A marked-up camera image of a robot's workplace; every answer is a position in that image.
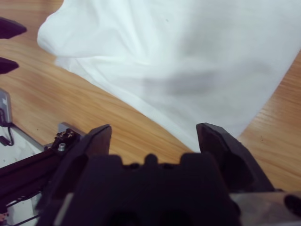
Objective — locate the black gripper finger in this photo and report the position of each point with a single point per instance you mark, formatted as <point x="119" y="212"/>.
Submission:
<point x="10" y="29"/>
<point x="7" y="66"/>
<point x="235" y="160"/>
<point x="68" y="174"/>

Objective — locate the white t-shirt with black logo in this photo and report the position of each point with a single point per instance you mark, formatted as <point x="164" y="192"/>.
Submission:
<point x="176" y="58"/>

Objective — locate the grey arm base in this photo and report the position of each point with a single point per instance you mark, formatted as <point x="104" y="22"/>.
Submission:
<point x="5" y="106"/>

